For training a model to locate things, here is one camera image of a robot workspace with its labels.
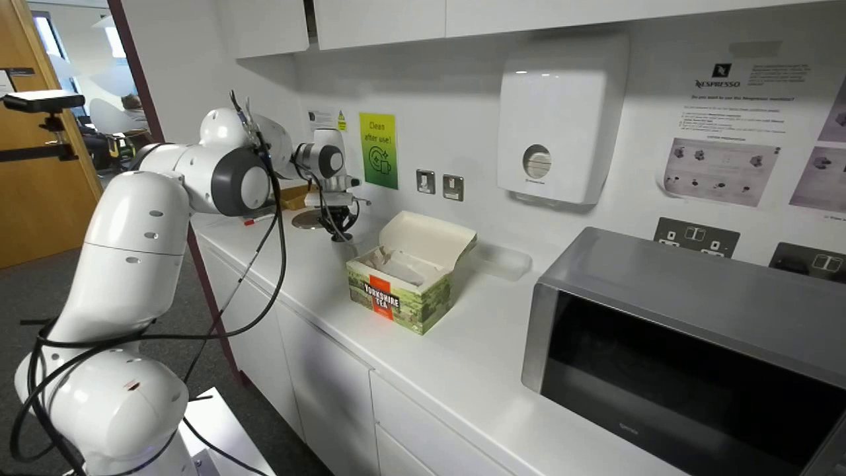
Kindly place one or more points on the white paper towel dispenser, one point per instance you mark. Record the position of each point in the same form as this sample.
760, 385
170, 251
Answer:
553, 134

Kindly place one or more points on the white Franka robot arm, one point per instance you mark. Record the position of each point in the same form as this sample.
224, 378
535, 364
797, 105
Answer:
134, 255

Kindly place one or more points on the round metal drain tray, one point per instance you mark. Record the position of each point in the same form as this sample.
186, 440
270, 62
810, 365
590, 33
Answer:
305, 221

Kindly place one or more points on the white text notice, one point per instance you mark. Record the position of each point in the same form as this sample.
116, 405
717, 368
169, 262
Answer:
318, 118

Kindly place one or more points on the black camera on stand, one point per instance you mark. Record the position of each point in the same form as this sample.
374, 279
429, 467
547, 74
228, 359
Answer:
42, 99

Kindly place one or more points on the white base cabinet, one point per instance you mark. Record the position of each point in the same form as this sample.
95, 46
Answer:
335, 388

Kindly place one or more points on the green open tea box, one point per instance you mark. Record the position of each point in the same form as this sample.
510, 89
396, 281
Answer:
411, 281

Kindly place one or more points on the stainless steel microwave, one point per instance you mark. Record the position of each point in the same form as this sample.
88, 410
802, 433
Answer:
688, 352

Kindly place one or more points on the green clean after use poster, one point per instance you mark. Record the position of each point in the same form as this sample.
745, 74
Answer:
380, 148

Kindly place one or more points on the dark wall switch plate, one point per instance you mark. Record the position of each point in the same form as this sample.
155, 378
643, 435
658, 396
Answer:
808, 262
696, 237

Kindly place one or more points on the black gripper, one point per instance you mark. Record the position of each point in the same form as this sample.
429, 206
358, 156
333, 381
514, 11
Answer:
341, 214

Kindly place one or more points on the white instruction poster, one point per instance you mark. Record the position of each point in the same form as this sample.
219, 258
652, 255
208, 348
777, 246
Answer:
757, 134

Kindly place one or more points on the white floor plate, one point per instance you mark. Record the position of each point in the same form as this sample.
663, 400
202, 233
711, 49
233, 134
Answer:
222, 433

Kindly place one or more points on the white wall cabinet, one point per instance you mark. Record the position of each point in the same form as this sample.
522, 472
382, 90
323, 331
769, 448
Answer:
397, 21

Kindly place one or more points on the silver wall socket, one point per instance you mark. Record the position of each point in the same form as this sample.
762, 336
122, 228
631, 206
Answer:
453, 185
425, 184

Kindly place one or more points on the brown cardboard box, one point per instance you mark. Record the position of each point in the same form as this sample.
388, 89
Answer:
296, 197

